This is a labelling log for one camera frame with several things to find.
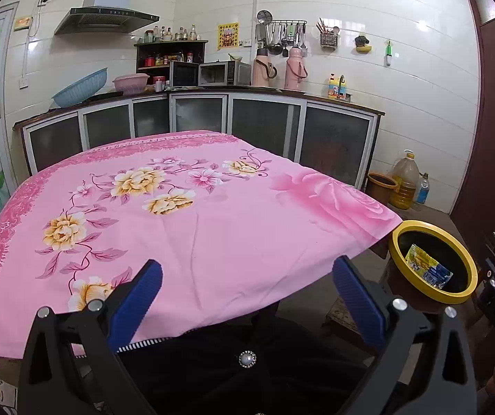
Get blue yellow snack packet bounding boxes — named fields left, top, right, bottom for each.
left=405, top=243, right=453, bottom=289

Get yellow rimmed trash bin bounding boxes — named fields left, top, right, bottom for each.
left=381, top=220, right=478, bottom=313

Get white kitchen cabinet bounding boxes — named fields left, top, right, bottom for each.
left=13, top=87, right=384, bottom=187

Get low wooden stand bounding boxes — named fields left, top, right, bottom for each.
left=325, top=297, right=361, bottom=338

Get brown bucket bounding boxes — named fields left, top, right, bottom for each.
left=365, top=172, right=399, bottom=205

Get blue plastic bottle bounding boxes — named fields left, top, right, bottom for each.
left=414, top=173, right=430, bottom=204

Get large cooking oil jug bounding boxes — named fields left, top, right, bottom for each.
left=390, top=150, right=420, bottom=210

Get pink floral tablecloth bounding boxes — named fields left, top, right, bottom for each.
left=0, top=131, right=400, bottom=359

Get yellow detergent bottles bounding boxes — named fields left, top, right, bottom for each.
left=327, top=73, right=347, bottom=100

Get right pink thermos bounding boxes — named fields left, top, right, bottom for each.
left=284, top=47, right=308, bottom=91

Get pink thermos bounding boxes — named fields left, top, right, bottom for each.
left=284, top=47, right=308, bottom=91
left=252, top=48, right=278, bottom=87

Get pink plastic basin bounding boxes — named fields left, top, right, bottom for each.
left=113, top=73, right=149, bottom=95

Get blue plastic basin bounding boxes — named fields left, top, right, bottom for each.
left=53, top=67, right=108, bottom=108

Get left pink thermos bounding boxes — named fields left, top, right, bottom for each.
left=252, top=48, right=278, bottom=87

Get silver microwave oven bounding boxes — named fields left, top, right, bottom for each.
left=198, top=60, right=252, bottom=87

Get chopstick holder basket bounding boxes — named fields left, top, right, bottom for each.
left=316, top=18, right=340, bottom=50

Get dark spice shelf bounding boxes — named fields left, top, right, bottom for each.
left=135, top=40, right=208, bottom=88

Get hanging utensil rack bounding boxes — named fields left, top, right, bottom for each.
left=255, top=9, right=308, bottom=57

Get range hood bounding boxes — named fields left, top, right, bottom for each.
left=54, top=0, right=160, bottom=36

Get green white wall bottle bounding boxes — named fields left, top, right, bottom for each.
left=384, top=39, right=393, bottom=66

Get yellow black wall hook toy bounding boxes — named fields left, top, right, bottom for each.
left=354, top=35, right=372, bottom=54

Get yellow wall poster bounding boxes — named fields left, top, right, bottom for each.
left=217, top=21, right=240, bottom=50

